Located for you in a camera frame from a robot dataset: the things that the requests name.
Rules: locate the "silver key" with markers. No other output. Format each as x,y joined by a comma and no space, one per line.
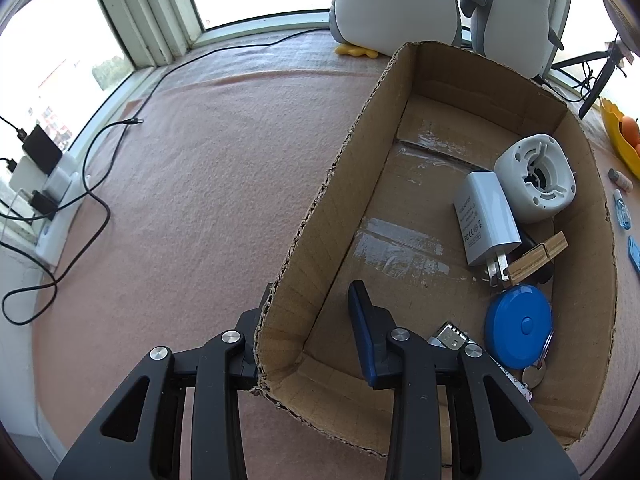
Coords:
532,376

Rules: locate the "patterned white lighter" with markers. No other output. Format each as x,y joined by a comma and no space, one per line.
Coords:
450,337

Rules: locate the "white wall charger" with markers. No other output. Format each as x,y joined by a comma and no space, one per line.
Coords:
485,220

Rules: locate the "blue phone stand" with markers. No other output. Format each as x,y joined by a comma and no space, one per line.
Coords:
635,255

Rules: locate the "large penguin plush toy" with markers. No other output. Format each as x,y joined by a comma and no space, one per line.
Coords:
395,0

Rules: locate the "white round device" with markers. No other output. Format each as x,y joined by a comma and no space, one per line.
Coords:
520,200

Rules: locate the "pink bottle with grey cap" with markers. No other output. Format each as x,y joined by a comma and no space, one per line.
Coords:
619,176

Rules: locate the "white power adapter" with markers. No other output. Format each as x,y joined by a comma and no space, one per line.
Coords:
27,175

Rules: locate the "black tripod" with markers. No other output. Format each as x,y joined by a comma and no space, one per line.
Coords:
600,80

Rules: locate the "blue round tape measure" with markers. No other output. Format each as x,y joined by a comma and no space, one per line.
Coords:
515,325

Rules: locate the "small blue bottle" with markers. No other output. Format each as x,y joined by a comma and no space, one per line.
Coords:
621,212

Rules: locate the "white power strip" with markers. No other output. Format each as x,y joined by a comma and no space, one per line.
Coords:
62,215

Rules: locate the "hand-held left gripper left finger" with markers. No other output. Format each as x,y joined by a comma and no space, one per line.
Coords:
247,340

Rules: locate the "yellow bowl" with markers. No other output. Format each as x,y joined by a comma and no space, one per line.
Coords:
617,145

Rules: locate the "wooden clothespin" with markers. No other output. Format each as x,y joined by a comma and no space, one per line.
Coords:
540,255

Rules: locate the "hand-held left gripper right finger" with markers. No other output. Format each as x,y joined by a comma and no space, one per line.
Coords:
361,330

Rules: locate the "pink blanket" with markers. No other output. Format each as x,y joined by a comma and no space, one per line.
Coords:
200,185

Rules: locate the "small penguin plush toy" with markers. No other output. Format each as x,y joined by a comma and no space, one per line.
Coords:
515,15

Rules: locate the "small black plug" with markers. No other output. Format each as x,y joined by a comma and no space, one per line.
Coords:
44,205

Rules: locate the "white window frame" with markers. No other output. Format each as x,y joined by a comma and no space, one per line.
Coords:
150,10

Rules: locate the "cardboard box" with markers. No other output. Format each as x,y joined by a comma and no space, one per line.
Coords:
400,210

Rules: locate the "black power adapter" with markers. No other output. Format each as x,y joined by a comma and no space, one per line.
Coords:
42,150

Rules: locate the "orange fruit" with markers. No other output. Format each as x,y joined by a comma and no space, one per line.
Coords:
631,130

